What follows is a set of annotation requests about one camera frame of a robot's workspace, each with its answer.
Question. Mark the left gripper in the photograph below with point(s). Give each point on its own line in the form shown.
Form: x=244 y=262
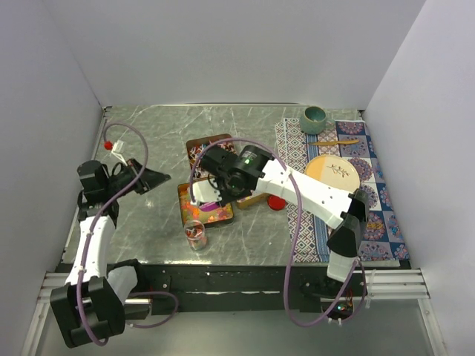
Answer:
x=148 y=179

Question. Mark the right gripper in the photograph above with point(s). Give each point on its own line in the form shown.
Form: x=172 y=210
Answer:
x=225 y=199

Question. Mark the purple plastic scoop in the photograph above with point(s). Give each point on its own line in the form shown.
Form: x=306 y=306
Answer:
x=208 y=206

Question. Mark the red jar lid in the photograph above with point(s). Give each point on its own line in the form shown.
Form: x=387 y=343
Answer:
x=276 y=203

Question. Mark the lollipop tin box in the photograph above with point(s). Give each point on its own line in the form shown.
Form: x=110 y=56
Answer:
x=195 y=146

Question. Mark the glass jar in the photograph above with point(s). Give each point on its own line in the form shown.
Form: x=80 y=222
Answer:
x=195 y=234

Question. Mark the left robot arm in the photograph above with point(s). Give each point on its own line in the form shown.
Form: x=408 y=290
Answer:
x=90 y=306

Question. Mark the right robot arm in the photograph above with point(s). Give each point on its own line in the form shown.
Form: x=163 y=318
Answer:
x=255 y=170

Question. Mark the pastel star candy tin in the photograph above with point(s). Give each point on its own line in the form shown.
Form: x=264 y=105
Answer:
x=251 y=200

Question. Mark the translucent star candy tin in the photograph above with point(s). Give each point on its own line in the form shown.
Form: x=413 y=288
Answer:
x=188 y=212

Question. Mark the patterned placemat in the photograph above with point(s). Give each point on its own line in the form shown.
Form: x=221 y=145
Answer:
x=343 y=156

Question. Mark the teal ceramic mug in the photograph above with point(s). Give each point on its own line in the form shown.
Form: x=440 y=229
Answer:
x=314 y=120

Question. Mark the yellow cream plate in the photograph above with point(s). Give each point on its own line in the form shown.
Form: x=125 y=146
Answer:
x=334 y=171

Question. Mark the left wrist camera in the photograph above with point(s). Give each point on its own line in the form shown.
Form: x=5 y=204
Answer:
x=115 y=148

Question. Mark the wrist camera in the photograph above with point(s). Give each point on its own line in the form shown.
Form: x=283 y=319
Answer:
x=115 y=148
x=203 y=191

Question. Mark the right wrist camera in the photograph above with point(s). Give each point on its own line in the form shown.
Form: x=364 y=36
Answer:
x=203 y=191

